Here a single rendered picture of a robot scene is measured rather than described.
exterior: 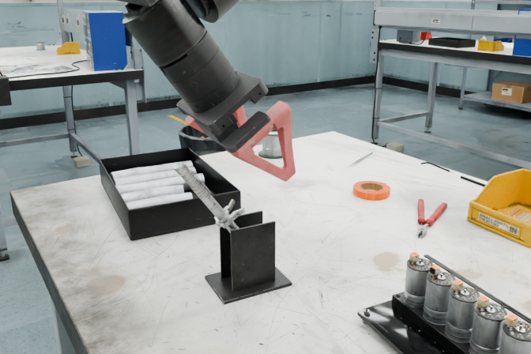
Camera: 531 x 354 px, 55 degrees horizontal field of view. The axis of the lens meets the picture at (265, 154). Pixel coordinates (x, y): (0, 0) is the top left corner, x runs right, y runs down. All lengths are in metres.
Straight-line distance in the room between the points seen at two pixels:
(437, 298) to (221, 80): 0.28
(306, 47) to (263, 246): 5.33
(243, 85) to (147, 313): 0.25
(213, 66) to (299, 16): 5.29
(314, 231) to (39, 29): 4.11
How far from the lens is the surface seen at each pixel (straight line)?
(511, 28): 3.04
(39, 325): 1.95
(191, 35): 0.46
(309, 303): 0.56
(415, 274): 0.51
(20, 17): 4.63
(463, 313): 0.48
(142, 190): 0.81
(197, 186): 0.51
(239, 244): 0.54
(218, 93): 0.47
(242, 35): 5.35
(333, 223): 0.73
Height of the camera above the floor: 1.06
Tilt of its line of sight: 18 degrees down
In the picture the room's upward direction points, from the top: straight up
